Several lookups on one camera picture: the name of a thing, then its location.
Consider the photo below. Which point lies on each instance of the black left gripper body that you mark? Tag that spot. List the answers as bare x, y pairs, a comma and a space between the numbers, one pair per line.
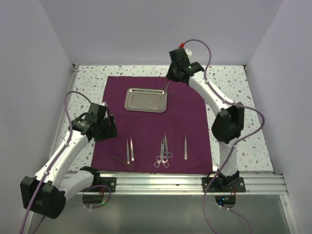
106, 131

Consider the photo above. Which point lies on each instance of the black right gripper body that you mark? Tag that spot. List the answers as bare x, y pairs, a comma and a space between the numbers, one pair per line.
171, 74

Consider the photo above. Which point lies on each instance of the thin pointed steel tweezers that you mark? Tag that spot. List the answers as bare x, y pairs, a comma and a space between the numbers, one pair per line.
124, 163

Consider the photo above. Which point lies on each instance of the stainless steel instrument tray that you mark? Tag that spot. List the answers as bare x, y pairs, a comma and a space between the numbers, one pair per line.
146, 100

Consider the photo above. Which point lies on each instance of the purple cloth wrap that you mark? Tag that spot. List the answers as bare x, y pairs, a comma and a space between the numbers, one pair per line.
185, 115

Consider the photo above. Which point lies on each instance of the steel surgical scissors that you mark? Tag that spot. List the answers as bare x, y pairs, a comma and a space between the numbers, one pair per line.
160, 157

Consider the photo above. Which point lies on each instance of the steel scalpel handle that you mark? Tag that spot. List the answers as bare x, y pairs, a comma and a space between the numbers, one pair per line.
185, 148

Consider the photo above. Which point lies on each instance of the steel needle holder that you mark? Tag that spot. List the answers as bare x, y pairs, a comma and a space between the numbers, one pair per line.
166, 163

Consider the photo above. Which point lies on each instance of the small steel hemostat clamp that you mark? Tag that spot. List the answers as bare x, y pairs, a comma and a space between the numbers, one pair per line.
167, 153

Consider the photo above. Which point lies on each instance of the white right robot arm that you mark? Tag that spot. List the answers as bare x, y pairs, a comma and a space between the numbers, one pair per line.
227, 125

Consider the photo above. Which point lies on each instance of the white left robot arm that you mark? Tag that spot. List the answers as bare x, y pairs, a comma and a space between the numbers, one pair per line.
47, 192

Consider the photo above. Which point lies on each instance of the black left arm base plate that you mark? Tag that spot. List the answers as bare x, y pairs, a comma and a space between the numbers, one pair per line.
103, 184

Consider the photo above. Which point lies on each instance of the aluminium left side rail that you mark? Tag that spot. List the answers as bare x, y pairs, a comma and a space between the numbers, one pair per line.
59, 132

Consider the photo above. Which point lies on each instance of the aluminium rail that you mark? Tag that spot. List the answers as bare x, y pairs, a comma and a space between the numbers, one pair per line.
178, 184
59, 132

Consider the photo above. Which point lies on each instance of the aluminium front rail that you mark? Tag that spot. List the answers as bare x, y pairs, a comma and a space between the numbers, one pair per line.
178, 184

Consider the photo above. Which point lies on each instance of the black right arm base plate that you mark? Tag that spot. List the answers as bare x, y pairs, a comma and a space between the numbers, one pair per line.
223, 184

